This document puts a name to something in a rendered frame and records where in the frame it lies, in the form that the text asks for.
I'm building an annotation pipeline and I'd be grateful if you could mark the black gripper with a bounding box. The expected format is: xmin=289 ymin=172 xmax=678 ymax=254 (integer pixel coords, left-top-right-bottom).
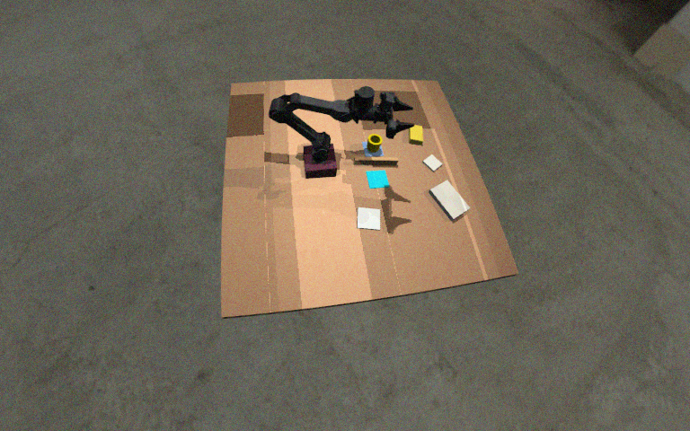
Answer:
xmin=371 ymin=92 xmax=414 ymax=139

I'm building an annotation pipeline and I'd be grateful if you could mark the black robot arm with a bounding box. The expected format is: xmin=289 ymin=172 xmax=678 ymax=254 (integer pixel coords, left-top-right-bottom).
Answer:
xmin=269 ymin=86 xmax=394 ymax=164

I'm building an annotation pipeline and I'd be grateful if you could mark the yellow rectangular block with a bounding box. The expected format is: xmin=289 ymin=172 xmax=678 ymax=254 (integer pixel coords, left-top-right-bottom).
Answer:
xmin=409 ymin=125 xmax=423 ymax=145

